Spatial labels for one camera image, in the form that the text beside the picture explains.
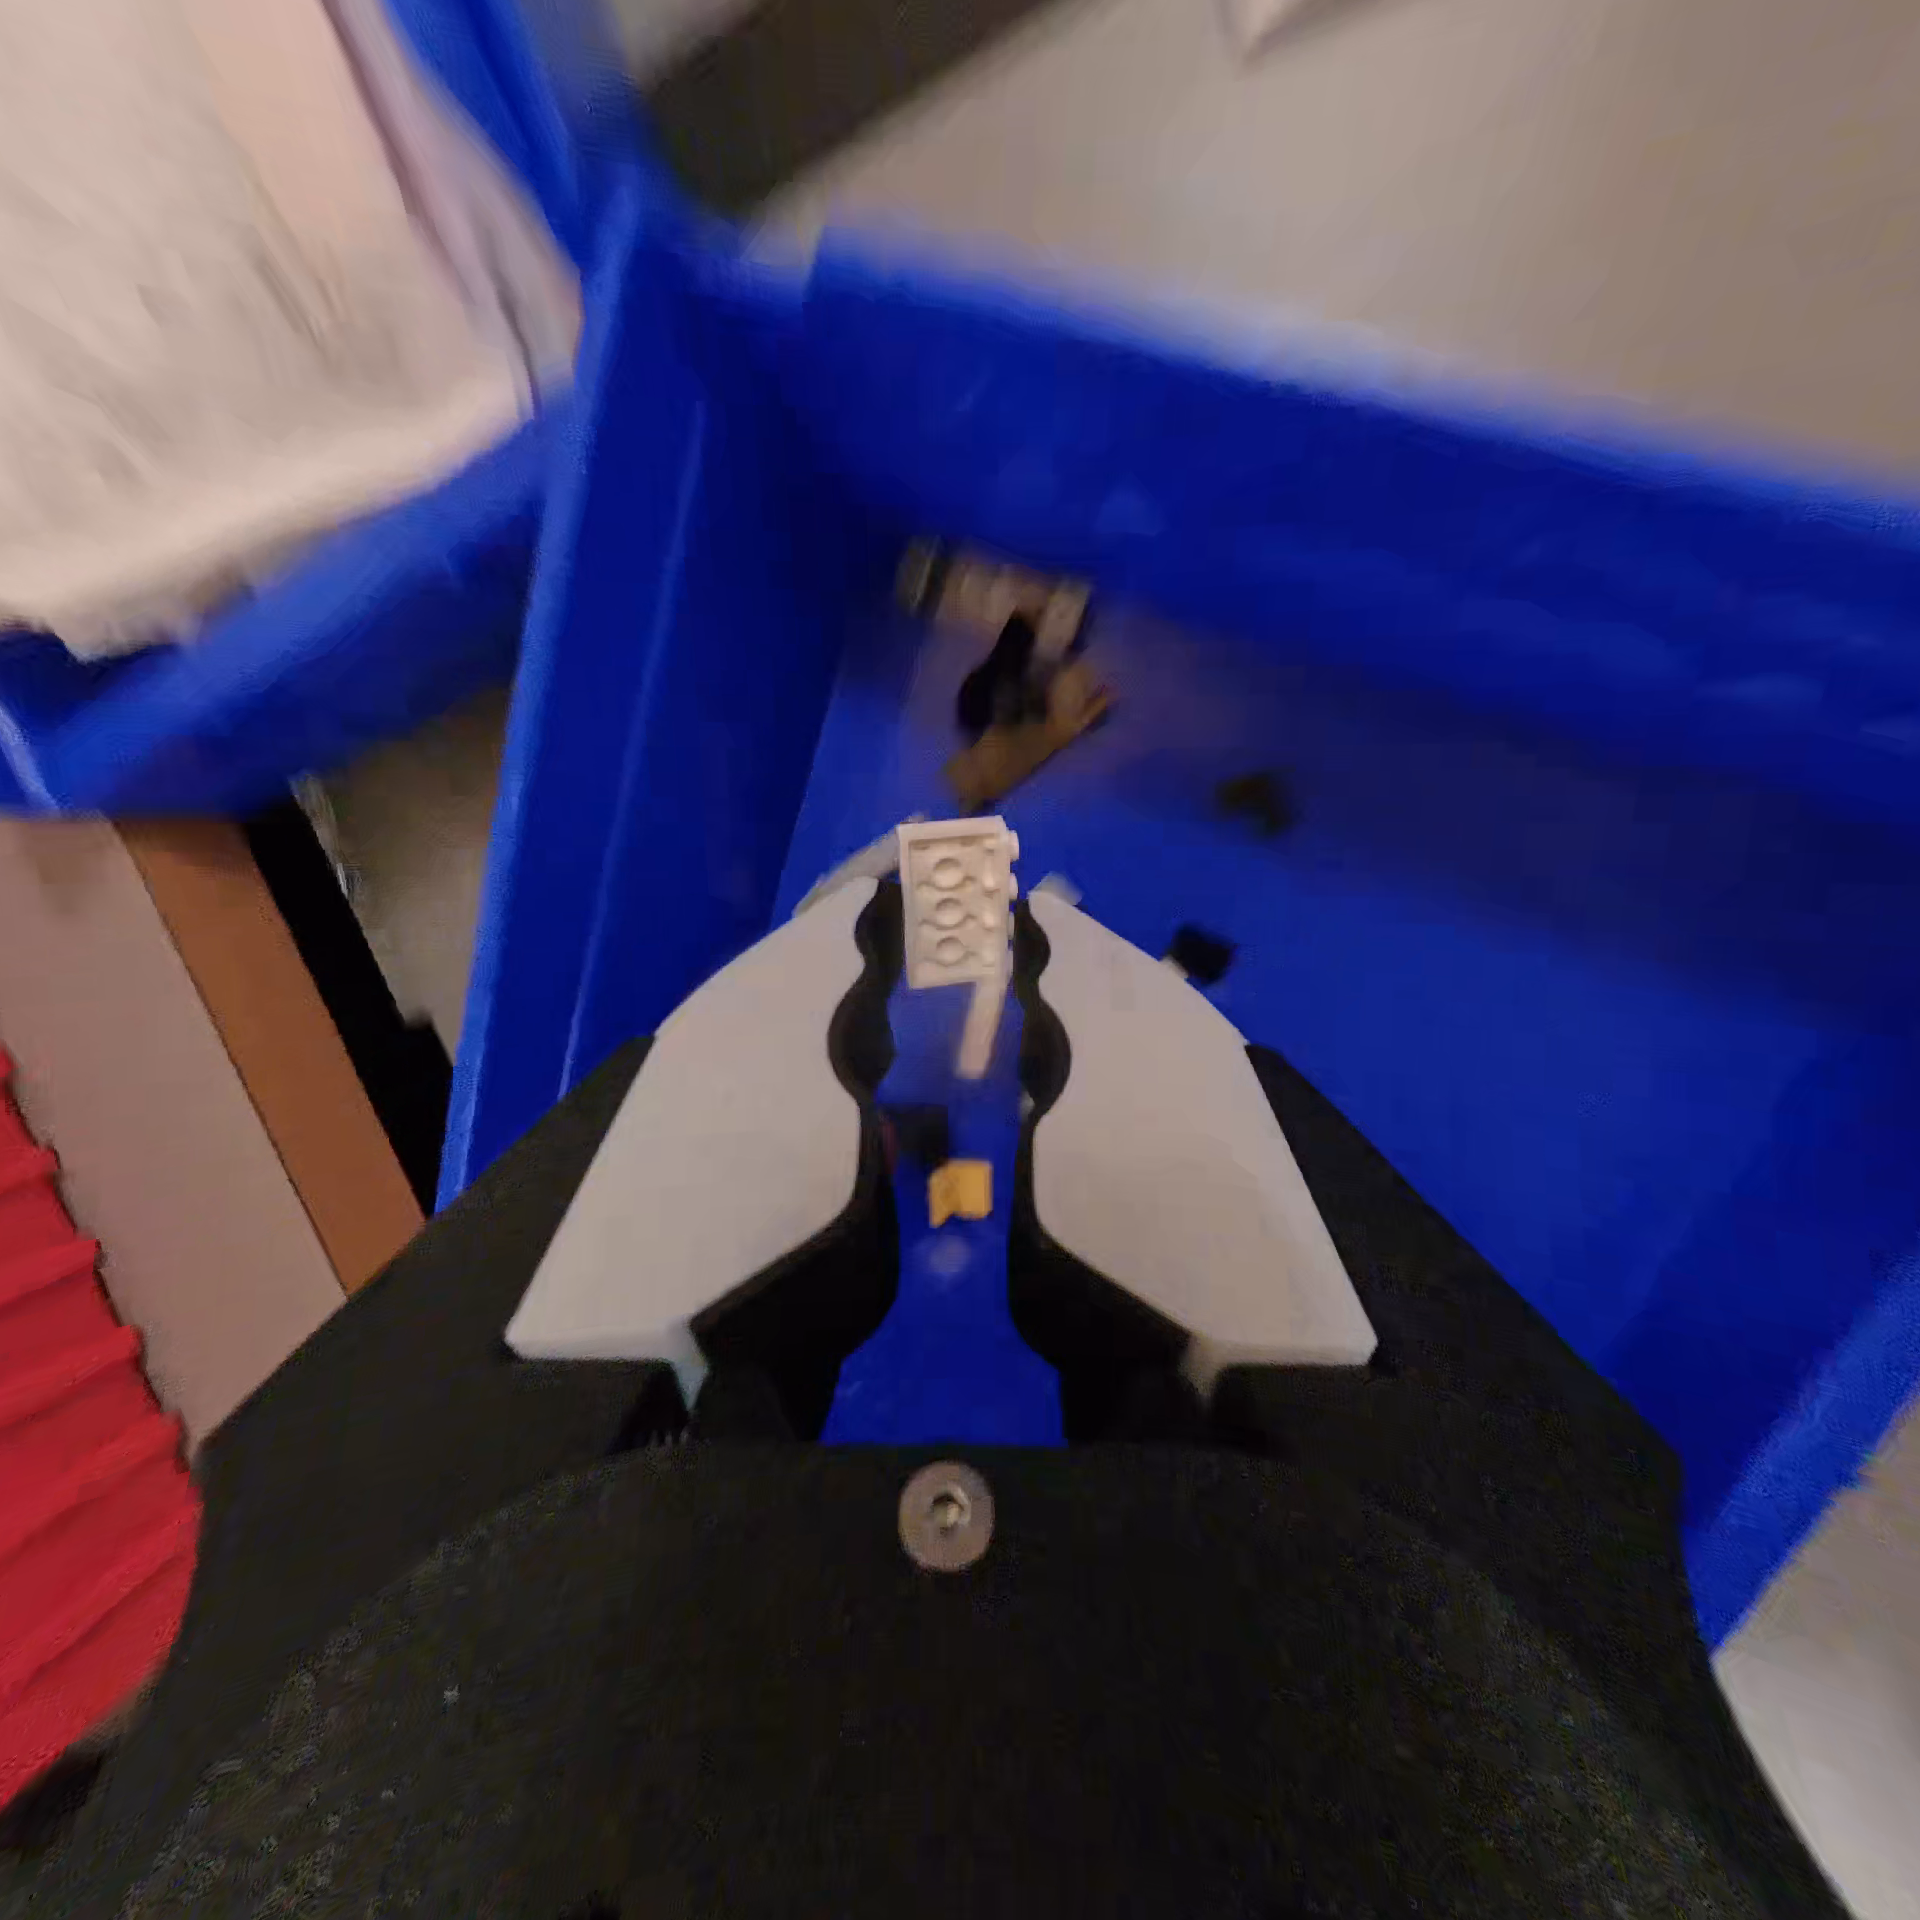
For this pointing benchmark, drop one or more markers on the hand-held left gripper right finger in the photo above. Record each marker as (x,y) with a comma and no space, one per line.
(1184,1185)

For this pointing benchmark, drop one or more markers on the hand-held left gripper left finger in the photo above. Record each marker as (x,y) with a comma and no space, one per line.
(704,1185)

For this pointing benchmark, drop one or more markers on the blue plastic bin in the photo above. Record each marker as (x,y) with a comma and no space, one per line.
(300,704)
(1349,1050)

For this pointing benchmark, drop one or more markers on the white toy brick plate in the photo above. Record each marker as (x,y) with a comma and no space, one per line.
(953,908)

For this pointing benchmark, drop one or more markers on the brown-edged office desk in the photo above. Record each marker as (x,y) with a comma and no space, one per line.
(135,1124)

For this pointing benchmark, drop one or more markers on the grey desk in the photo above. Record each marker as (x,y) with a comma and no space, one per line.
(1500,224)

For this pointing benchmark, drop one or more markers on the yellow toy brick piece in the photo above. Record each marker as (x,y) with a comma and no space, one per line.
(960,1196)

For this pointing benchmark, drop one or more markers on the small black toy piece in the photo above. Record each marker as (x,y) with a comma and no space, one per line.
(1201,956)
(1259,803)

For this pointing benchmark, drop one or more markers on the tan and black toy pieces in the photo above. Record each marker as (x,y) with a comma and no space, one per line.
(1028,690)

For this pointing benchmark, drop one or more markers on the red plastic bin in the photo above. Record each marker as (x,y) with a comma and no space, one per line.
(76,1424)

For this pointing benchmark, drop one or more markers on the large printed paper bag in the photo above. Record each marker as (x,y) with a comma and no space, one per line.
(224,299)

